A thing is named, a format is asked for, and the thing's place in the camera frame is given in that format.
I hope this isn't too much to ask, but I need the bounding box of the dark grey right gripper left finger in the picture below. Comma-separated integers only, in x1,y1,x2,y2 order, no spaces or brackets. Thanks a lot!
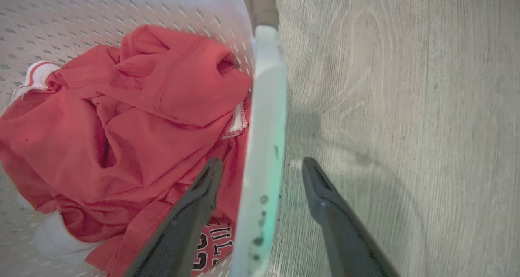
124,158,223,277

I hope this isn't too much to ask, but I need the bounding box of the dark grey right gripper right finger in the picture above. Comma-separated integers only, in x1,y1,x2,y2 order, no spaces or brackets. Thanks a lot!
302,157,401,277

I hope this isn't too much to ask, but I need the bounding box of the white perforated plastic laundry basket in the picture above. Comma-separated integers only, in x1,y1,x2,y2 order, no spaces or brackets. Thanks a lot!
0,0,288,277

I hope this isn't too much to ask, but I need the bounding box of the red basketball jersey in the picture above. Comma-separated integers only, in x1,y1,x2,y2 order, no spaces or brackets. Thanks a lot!
0,24,252,277

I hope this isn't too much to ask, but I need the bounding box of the white garment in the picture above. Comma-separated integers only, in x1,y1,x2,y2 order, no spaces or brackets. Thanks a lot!
16,194,102,265

